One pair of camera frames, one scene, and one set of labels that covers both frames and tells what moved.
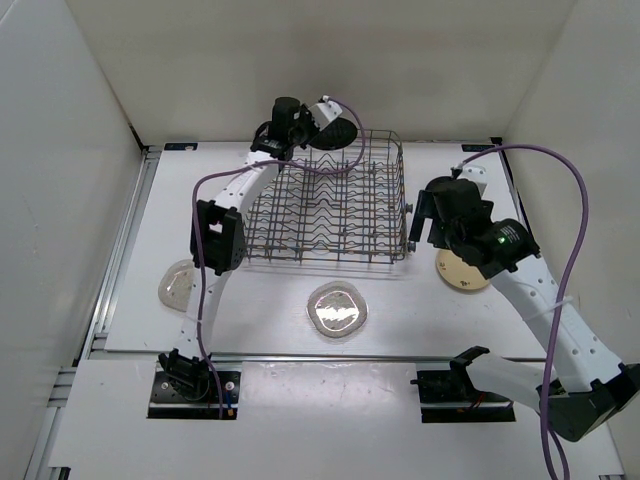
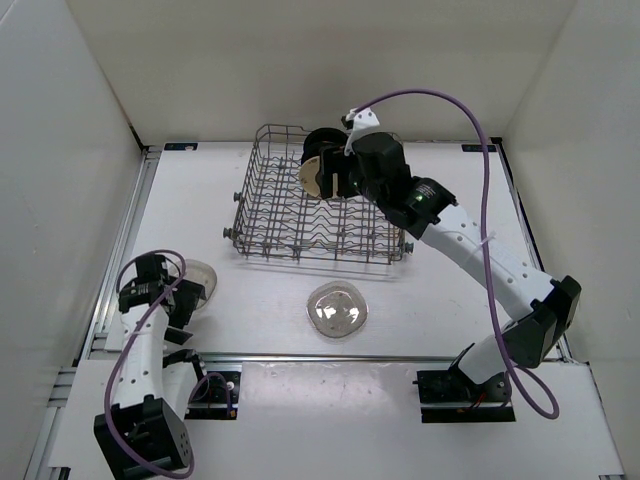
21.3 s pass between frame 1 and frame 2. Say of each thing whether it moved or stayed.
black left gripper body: moved
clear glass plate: stayed
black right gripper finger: moved
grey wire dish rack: stayed
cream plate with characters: moved
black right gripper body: moved
